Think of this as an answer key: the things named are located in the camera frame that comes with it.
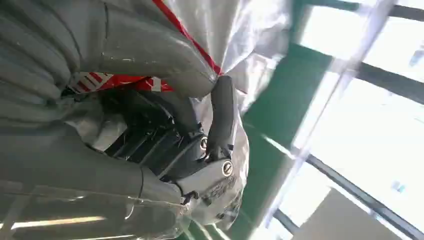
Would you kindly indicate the dark window frame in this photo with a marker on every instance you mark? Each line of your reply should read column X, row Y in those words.
column 391, row 80

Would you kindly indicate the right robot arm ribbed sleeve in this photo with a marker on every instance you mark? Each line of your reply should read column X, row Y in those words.
column 30, row 66

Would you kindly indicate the beige panel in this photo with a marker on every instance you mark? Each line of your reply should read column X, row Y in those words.
column 338, row 218

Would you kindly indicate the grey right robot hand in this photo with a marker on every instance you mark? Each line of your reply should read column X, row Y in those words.
column 66, row 172

